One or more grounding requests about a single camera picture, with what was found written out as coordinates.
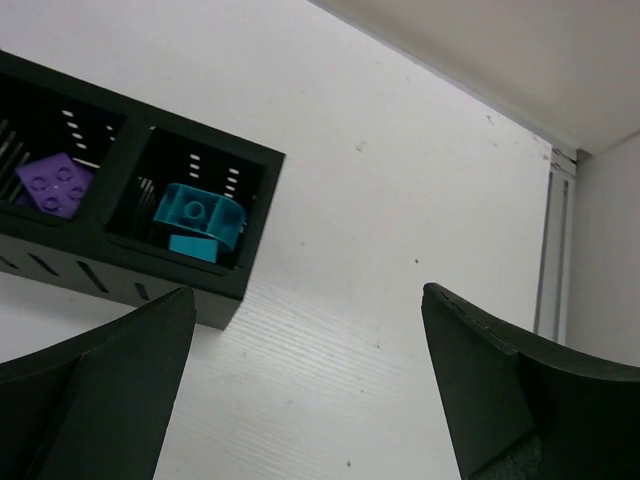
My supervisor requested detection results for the teal rounded lego piece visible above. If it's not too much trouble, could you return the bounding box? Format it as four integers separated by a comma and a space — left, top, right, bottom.
153, 183, 247, 252

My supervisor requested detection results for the black double bin container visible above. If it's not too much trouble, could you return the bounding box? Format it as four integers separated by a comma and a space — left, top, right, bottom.
1, 53, 284, 329

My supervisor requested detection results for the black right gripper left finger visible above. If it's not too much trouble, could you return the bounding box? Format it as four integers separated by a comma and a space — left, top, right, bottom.
1, 288, 195, 479

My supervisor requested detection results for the purple rectangular lego brick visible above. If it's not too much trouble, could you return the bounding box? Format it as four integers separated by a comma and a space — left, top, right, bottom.
15, 153, 94, 219

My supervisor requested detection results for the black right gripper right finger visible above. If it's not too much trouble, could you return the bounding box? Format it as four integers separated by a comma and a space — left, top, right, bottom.
422, 283, 639, 479

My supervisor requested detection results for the teal small lego brick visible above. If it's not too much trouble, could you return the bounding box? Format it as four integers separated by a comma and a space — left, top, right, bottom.
169, 235, 218, 264

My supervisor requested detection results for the aluminium rail right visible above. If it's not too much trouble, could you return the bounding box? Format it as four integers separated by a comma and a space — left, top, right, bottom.
534, 147, 577, 345

